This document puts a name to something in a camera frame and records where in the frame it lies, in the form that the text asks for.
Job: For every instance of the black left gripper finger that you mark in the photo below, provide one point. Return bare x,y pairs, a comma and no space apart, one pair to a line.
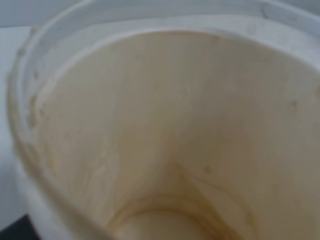
22,229

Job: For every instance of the blue sleeved clear cup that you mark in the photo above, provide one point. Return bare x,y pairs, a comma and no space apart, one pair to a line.
170,120

